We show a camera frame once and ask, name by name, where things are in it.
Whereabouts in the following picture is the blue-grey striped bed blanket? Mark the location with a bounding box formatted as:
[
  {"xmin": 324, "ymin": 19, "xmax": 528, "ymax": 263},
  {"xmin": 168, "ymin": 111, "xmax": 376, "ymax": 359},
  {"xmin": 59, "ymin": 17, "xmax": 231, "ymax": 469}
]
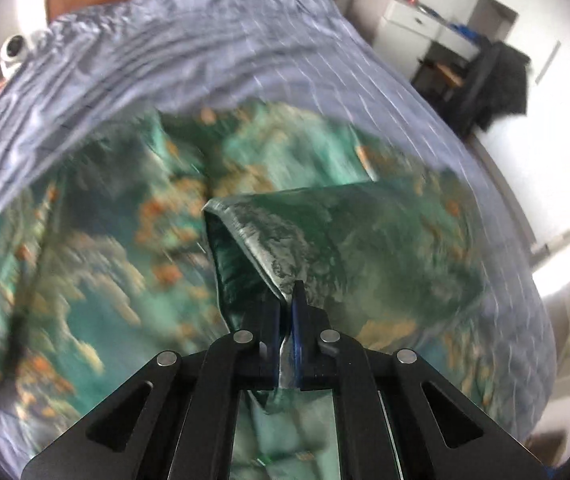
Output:
[{"xmin": 0, "ymin": 0, "xmax": 558, "ymax": 480}]

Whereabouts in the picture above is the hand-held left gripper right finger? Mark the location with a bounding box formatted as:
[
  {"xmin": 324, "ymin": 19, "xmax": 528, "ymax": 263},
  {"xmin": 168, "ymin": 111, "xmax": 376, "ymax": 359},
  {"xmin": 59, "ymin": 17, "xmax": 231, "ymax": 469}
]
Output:
[{"xmin": 290, "ymin": 280, "xmax": 542, "ymax": 480}]

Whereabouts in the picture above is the dark jacket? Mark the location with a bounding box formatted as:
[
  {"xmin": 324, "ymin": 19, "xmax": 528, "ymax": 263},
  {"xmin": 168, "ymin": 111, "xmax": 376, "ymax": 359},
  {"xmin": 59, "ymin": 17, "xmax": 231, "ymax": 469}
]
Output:
[{"xmin": 458, "ymin": 40, "xmax": 532, "ymax": 139}]

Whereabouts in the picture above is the white desk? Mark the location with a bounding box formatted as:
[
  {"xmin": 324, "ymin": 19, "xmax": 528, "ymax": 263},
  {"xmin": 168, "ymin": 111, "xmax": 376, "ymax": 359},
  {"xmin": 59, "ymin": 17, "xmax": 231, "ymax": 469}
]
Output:
[{"xmin": 375, "ymin": 0, "xmax": 482, "ymax": 61}]

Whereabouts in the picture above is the wooden chair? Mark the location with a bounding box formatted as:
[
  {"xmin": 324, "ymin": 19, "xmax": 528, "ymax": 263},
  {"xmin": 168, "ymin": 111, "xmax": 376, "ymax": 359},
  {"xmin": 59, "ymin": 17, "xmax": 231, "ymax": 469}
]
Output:
[{"xmin": 412, "ymin": 56, "xmax": 468, "ymax": 103}]

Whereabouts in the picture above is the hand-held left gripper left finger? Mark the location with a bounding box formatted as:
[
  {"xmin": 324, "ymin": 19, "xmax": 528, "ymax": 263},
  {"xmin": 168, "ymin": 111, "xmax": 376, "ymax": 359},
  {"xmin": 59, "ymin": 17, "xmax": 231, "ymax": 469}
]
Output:
[{"xmin": 21, "ymin": 300, "xmax": 282, "ymax": 480}]

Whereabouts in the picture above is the green floral printed cloth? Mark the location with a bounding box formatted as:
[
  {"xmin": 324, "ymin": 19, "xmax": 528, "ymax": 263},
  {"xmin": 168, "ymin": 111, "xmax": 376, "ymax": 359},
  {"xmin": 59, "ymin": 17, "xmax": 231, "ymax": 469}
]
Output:
[{"xmin": 0, "ymin": 102, "xmax": 516, "ymax": 480}]

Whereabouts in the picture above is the white wardrobe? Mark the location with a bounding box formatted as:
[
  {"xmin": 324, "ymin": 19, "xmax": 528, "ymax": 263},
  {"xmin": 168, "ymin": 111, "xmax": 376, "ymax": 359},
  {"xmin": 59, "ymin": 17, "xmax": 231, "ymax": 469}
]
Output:
[{"xmin": 465, "ymin": 0, "xmax": 570, "ymax": 161}]

